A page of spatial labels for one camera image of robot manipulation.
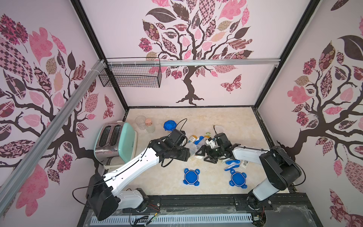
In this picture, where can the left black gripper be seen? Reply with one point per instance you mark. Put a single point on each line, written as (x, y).
(184, 154)

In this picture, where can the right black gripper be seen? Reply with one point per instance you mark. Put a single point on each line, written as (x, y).
(211, 153)

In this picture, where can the blue lid container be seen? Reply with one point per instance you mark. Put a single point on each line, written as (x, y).
(193, 148)
(169, 125)

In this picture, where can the blue toothbrush case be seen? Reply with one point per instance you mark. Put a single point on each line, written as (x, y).
(231, 164)

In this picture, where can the detached blue container lid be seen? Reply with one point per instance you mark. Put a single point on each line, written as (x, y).
(238, 179)

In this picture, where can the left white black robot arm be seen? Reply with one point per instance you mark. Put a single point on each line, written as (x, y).
(105, 194)

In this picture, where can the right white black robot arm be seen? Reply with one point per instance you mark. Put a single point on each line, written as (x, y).
(280, 170)

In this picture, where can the small bottle cork lid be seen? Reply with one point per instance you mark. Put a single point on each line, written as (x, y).
(150, 127)

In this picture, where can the clear glass tumbler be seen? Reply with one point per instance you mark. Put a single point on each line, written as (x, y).
(141, 122)

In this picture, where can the mint chrome toaster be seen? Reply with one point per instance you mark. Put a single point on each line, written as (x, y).
(116, 140)

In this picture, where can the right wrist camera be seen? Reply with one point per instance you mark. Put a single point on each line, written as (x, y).
(210, 142)

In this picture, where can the black wire basket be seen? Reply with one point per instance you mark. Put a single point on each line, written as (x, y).
(133, 72)

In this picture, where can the white slotted cable duct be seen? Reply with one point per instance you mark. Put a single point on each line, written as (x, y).
(182, 220)

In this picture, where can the back aluminium rail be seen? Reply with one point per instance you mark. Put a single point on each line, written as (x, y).
(192, 61)

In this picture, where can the aluminium rail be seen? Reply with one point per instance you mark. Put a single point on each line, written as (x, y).
(192, 61)
(17, 178)

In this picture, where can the black base frame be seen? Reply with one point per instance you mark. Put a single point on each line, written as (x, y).
(279, 210)

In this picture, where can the left aluminium rail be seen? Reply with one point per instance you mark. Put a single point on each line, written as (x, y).
(17, 178)

